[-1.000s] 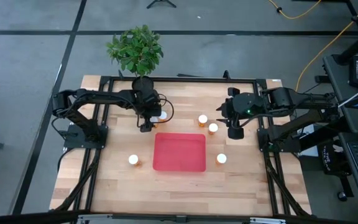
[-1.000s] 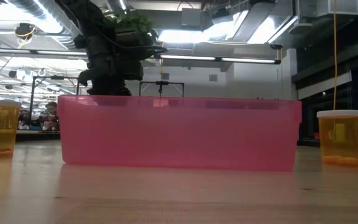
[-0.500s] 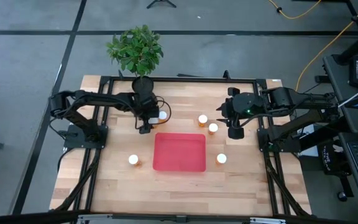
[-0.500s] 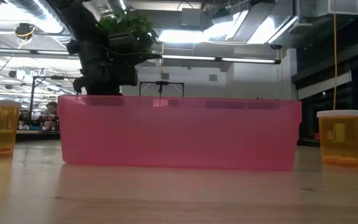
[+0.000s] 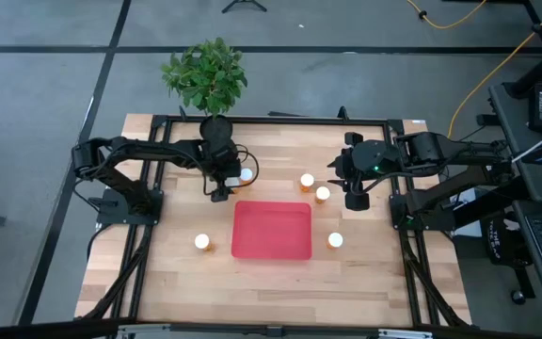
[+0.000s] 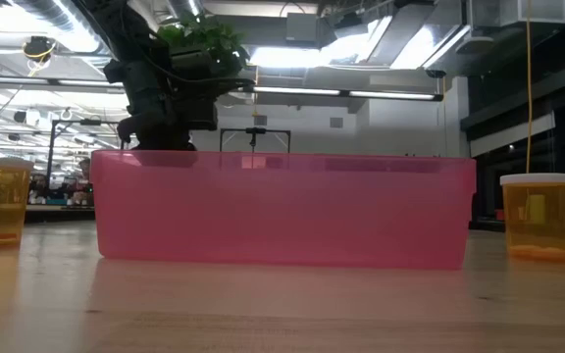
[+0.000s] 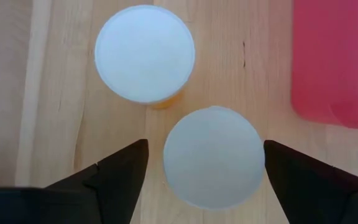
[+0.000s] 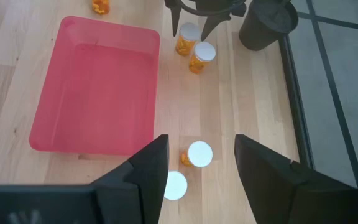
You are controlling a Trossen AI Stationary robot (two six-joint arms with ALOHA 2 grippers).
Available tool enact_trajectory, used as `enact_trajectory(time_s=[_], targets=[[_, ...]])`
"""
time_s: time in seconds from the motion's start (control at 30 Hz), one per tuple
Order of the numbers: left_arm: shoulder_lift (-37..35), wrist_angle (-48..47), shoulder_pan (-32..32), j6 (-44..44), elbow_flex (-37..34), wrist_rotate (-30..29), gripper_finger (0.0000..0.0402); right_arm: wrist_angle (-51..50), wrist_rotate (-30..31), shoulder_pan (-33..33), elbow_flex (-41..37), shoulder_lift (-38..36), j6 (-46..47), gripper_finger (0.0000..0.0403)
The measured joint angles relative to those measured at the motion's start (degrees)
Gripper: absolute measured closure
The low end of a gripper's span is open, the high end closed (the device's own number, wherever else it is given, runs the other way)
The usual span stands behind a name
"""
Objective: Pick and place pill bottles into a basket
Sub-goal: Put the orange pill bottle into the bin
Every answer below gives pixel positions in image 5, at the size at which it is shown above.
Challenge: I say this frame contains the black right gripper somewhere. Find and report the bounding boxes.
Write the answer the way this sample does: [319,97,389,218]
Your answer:
[327,131,365,194]

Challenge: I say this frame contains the pink plastic basket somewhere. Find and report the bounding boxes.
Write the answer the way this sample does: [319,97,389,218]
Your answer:
[231,200,313,261]

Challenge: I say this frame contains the black plant pot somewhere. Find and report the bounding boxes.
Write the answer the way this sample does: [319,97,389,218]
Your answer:
[199,115,234,145]

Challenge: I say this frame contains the green leafy plant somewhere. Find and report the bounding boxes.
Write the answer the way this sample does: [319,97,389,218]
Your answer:
[160,36,248,119]

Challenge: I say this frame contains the black tripod legs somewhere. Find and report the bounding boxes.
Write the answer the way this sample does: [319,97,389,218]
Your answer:
[221,0,268,14]

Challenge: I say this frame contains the dark grey desk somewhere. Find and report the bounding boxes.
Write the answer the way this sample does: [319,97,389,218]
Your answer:
[488,82,542,319]

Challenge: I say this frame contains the black overhead rig beam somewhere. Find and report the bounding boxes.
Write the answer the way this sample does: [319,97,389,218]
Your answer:
[0,318,542,339]

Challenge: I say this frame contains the black stand legs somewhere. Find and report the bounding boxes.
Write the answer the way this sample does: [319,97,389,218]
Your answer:
[505,0,542,100]

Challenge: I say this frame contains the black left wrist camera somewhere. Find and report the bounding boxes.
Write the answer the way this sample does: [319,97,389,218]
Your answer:
[210,185,232,203]

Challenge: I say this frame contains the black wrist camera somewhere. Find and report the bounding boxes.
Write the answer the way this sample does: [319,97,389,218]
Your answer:
[210,185,232,203]
[344,190,372,212]

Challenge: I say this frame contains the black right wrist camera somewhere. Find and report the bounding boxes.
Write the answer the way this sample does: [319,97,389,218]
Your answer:
[344,190,372,212]

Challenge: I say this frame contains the black aluminium table frame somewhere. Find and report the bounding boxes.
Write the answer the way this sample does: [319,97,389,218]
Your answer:
[75,112,472,331]

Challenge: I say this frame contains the long yellow cable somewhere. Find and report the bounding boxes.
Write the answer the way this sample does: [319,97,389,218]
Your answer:
[447,0,542,138]

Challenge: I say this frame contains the yellow cable with black connector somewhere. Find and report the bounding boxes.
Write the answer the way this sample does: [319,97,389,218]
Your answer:
[406,0,487,30]

